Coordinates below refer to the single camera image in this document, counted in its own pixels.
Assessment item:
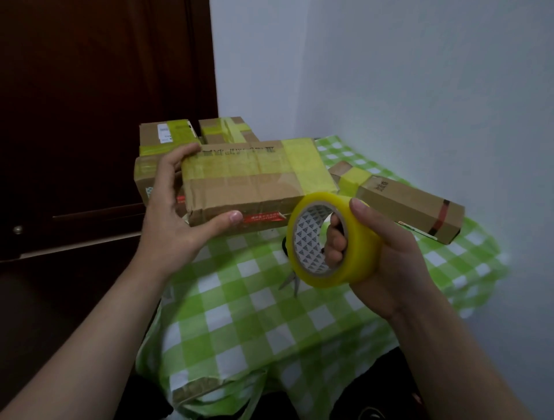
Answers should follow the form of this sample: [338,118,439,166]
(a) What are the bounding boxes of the person's right hand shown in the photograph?
[325,198,439,322]

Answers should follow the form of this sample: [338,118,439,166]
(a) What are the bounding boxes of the person's left hand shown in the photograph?
[135,143,244,278]

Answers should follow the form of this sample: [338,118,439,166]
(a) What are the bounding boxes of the yellow packing tape roll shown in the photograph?
[286,192,384,289]

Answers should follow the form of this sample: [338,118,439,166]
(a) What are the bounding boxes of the large taped cardboard box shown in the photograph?
[180,138,339,239]

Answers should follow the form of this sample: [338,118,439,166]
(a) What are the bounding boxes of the person's left forearm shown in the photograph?
[0,256,192,420]

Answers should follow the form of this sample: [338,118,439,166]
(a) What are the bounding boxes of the person's right forearm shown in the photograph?
[389,294,537,420]

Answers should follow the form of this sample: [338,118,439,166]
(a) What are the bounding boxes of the long narrow cardboard box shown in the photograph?
[328,161,466,245]

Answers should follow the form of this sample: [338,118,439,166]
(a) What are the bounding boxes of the cardboard box with green mark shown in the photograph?
[134,154,188,218]

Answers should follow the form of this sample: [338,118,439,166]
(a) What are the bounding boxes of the green white checked tablecloth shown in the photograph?
[136,135,510,420]

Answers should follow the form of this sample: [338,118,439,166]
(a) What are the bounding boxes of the small cardboard box crossed tape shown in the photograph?
[199,116,260,146]

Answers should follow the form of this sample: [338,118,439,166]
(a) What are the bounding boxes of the cardboard box with white label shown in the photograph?
[139,119,202,158]

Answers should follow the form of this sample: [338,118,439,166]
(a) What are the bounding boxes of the black bag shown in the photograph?
[260,345,427,420]

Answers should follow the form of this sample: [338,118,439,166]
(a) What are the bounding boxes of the dark brown wooden door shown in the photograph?
[0,0,220,262]

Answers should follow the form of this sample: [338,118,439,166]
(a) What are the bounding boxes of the scissors with black handles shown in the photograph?
[279,238,304,299]

